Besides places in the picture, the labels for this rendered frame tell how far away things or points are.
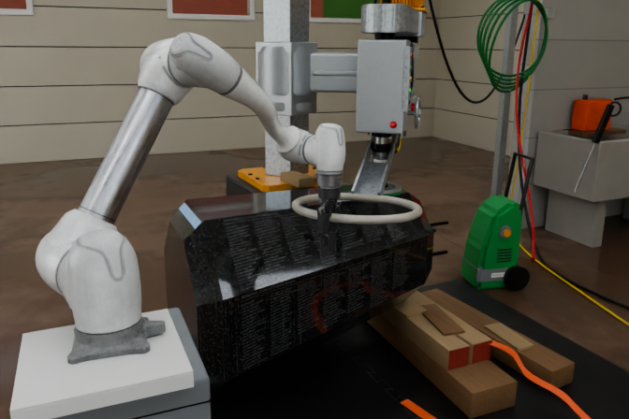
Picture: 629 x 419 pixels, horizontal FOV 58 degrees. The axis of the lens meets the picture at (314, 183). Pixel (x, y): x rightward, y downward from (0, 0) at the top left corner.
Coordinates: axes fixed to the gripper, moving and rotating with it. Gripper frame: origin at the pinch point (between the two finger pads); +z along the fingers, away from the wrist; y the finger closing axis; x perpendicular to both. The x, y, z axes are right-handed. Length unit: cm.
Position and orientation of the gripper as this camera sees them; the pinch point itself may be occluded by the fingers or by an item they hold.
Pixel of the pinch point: (328, 244)
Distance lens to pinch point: 196.8
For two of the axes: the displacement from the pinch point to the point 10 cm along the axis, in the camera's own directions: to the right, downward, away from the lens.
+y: 4.9, -1.5, 8.6
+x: -8.7, -1.0, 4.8
